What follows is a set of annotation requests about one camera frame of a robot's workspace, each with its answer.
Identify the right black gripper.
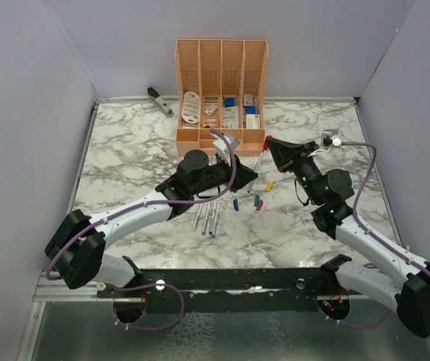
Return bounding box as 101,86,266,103
267,138,323,205

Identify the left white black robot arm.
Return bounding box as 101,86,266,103
44,150,258,297

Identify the yellow white pen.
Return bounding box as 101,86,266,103
192,204,203,231

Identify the yellow pen cap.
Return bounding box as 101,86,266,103
266,182,274,192

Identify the red pen cap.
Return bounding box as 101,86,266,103
263,135,273,151

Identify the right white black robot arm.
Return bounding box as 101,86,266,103
266,138,430,338

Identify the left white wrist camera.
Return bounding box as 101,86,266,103
213,133,240,162

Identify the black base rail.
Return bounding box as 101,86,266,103
97,267,354,314

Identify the purple tipped white pen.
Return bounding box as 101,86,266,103
201,203,212,235

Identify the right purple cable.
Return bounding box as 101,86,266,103
322,141,430,331

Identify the black grey stapler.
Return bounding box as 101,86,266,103
147,86,174,117

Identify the blue box in organizer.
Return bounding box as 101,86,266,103
223,97,237,108

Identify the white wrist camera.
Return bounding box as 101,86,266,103
213,133,240,162
320,129,342,149

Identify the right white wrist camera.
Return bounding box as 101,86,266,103
320,129,342,149

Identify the white red box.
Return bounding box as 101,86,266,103
245,114,261,129

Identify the purple pen cap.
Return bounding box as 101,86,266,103
256,199,263,211

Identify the orange plastic desk organizer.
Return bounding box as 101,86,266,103
175,38,268,156

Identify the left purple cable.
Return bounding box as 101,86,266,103
44,128,238,332

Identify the purple cable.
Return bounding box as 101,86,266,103
322,141,430,331
44,128,238,332

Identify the blue tipped white pen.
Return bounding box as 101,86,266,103
209,202,217,235

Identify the white oval card pack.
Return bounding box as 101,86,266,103
180,91,201,125

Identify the red white pen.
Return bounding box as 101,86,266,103
247,149,265,193

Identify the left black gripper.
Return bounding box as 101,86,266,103
192,152,258,196

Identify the green tipped white pen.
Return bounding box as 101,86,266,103
212,203,220,238

